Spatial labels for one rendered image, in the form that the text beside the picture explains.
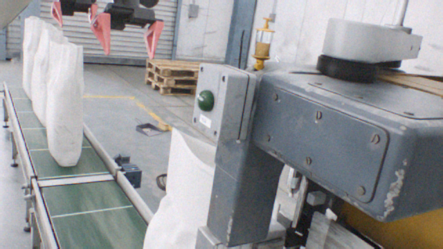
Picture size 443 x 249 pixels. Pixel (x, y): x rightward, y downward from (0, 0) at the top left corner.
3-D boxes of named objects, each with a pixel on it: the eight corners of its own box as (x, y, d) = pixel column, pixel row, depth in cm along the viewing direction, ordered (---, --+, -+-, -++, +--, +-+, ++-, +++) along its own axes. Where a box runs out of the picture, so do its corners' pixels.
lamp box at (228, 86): (191, 124, 57) (199, 62, 55) (218, 123, 60) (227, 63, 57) (217, 142, 51) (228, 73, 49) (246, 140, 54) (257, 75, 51)
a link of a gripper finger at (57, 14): (79, 21, 124) (75, -2, 127) (55, 19, 120) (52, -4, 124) (76, 34, 129) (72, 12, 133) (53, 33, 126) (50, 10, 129)
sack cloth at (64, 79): (41, 140, 265) (43, 32, 245) (74, 140, 276) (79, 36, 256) (49, 169, 227) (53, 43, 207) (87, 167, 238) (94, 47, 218)
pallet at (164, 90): (144, 83, 674) (144, 75, 670) (206, 86, 735) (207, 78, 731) (162, 95, 607) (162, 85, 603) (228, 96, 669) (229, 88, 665)
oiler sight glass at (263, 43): (248, 53, 57) (252, 29, 56) (262, 54, 58) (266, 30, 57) (259, 56, 55) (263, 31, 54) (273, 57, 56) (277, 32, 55)
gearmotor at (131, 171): (104, 170, 260) (105, 149, 256) (126, 169, 268) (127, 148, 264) (118, 191, 236) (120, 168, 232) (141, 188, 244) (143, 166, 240)
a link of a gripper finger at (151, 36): (168, 54, 84) (163, 13, 85) (136, 50, 79) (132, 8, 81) (154, 65, 89) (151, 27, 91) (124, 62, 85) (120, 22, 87)
